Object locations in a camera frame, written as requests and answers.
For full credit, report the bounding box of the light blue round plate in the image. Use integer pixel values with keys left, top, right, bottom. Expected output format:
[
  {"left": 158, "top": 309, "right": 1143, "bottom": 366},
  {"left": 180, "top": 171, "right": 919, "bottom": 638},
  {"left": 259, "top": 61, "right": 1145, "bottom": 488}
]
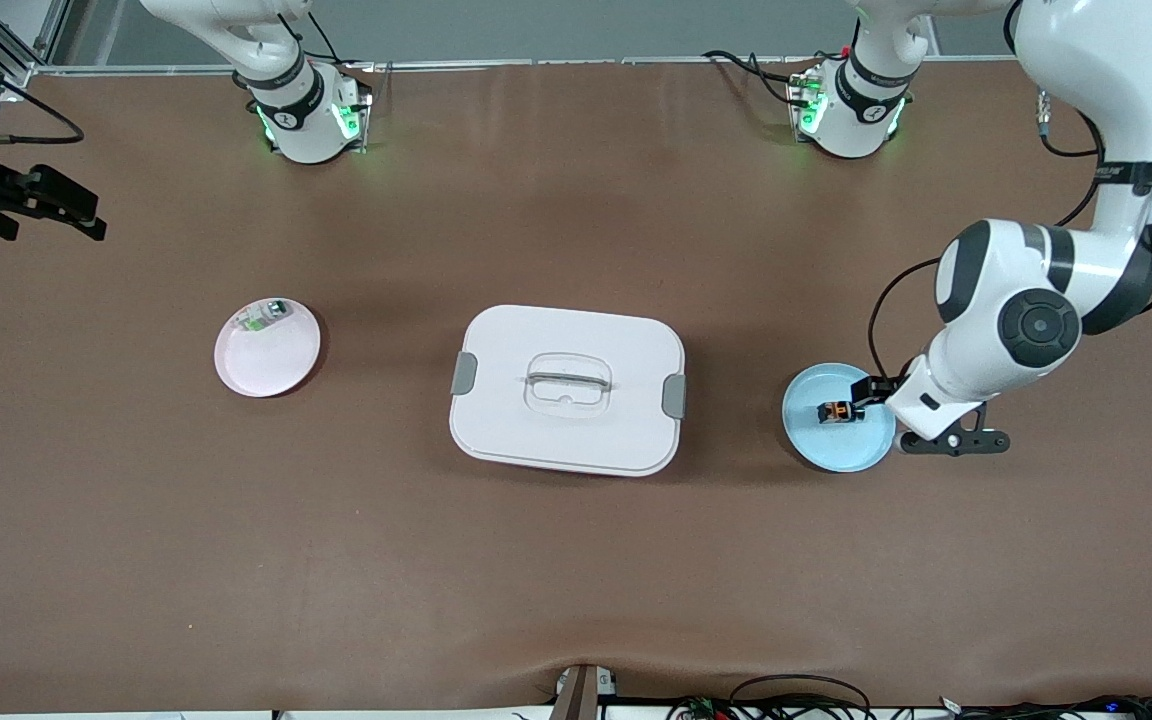
[{"left": 782, "top": 362, "right": 897, "bottom": 474}]

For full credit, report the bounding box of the white lidded storage box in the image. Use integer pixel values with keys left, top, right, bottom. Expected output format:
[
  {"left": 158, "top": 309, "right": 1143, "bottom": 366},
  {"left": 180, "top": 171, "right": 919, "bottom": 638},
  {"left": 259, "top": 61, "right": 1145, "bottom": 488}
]
[{"left": 449, "top": 304, "right": 687, "bottom": 478}]

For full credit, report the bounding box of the pink round plate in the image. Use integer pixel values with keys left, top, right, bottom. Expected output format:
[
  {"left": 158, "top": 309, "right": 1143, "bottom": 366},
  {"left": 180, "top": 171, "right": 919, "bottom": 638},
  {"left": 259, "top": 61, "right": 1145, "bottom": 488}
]
[{"left": 214, "top": 297, "right": 323, "bottom": 399}]

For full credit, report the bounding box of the brown table cover mat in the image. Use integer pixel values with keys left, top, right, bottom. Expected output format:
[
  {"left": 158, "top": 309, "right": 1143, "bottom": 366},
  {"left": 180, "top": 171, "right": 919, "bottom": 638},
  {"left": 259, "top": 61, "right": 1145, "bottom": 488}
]
[{"left": 0, "top": 60, "right": 1152, "bottom": 713}]

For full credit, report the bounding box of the green push-button switch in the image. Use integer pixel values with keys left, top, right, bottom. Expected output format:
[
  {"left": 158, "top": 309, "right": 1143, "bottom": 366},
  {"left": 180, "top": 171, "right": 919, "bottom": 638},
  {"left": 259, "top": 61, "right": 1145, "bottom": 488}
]
[{"left": 240, "top": 299, "right": 294, "bottom": 333}]

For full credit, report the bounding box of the black looped cable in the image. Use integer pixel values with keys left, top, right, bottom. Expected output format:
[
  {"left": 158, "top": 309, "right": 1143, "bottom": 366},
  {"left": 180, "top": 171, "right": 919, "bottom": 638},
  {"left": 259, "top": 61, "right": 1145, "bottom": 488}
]
[{"left": 729, "top": 674, "right": 874, "bottom": 720}]

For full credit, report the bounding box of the black arm base cable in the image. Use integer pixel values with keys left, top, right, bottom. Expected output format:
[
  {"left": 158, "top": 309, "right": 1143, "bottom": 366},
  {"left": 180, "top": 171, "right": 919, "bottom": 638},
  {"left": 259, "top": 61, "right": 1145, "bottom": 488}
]
[{"left": 702, "top": 48, "right": 809, "bottom": 109}]

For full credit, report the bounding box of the grey metal mounting post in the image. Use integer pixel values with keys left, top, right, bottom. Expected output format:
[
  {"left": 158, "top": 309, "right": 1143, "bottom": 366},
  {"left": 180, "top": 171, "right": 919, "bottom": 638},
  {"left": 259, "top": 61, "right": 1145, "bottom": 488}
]
[{"left": 548, "top": 663, "right": 619, "bottom": 720}]

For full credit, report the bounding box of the silver table edge rail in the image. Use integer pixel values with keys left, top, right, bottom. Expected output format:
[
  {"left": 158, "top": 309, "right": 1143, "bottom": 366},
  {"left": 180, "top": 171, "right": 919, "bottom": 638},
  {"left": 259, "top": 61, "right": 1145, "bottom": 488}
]
[{"left": 31, "top": 57, "right": 1022, "bottom": 74}]

